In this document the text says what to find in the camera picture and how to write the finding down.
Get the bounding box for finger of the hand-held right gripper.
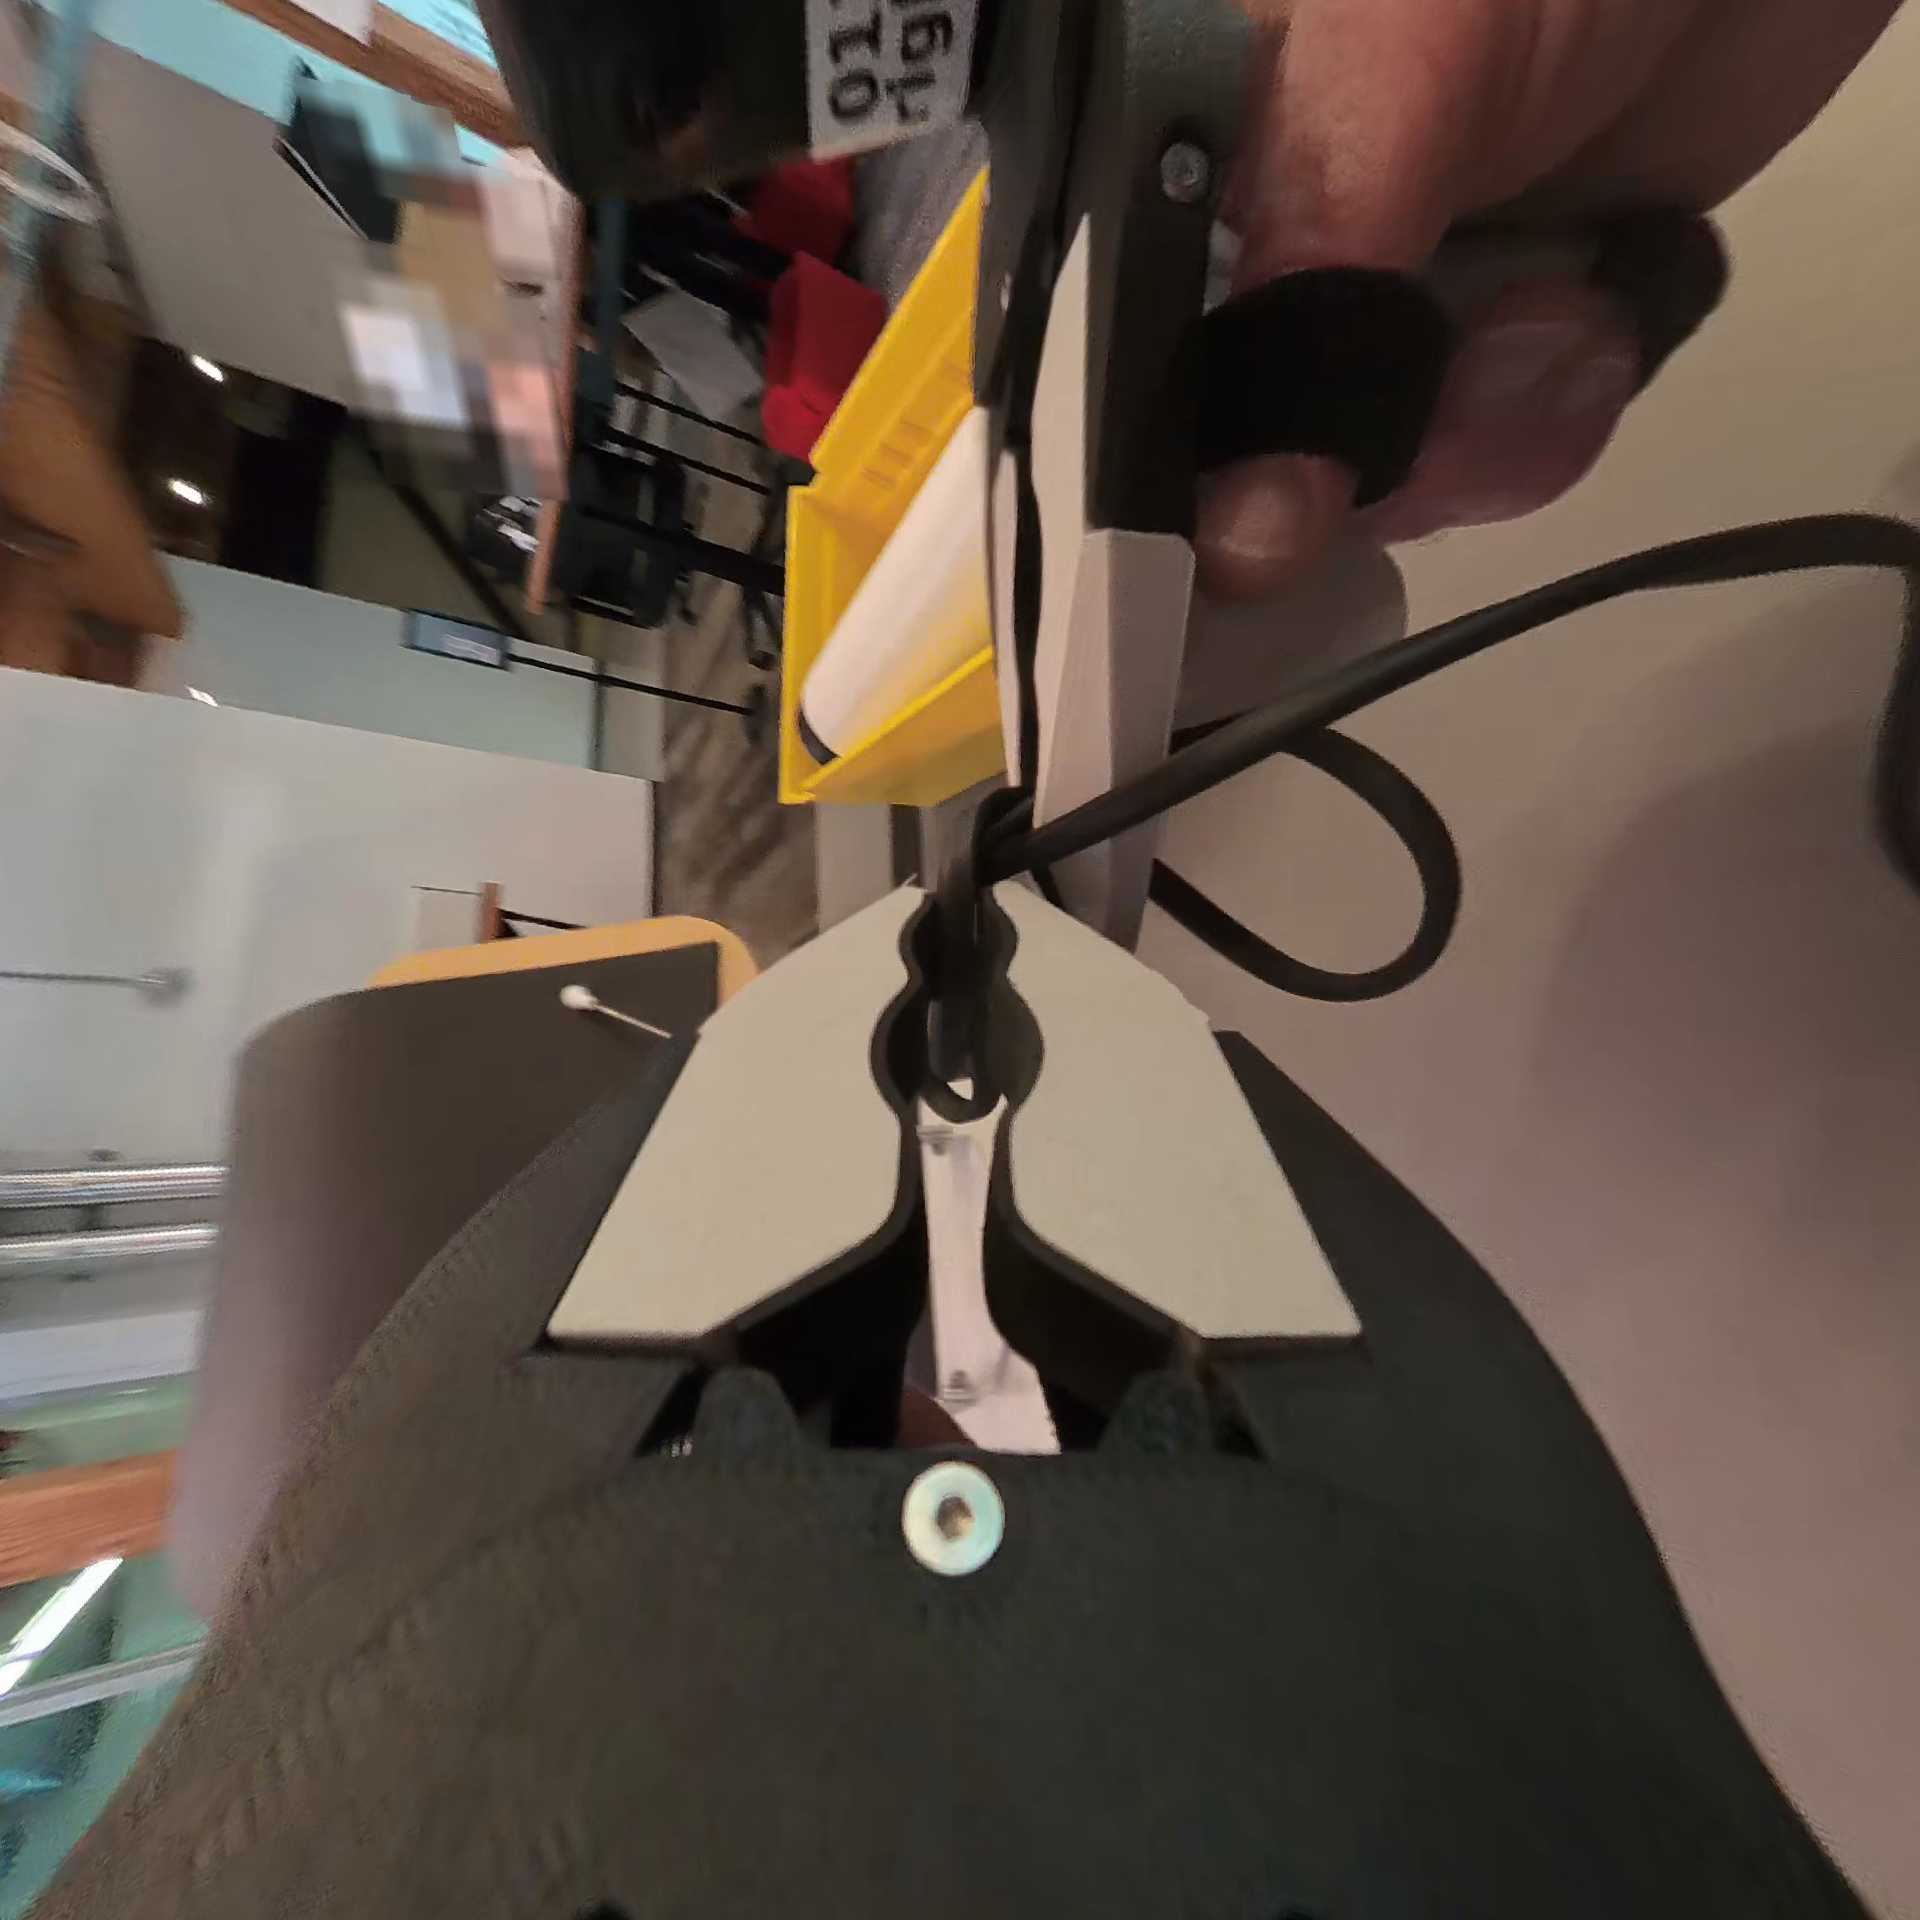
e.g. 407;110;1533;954
987;399;1043;806
1030;205;1202;946

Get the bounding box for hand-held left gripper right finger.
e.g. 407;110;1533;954
976;900;1359;1352

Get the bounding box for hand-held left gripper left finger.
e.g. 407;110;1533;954
546;887;963;1352

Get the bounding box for yellow bin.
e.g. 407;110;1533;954
775;166;1008;810

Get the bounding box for black cable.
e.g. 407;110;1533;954
931;516;1920;1112

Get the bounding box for white roll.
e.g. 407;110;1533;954
795;407;998;758

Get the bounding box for red bin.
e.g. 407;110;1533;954
758;255;895;457
746;158;866;271

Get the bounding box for black board with wooden rim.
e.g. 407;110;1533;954
166;917;758;1623

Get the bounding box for black office chair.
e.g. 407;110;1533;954
541;374;797;713

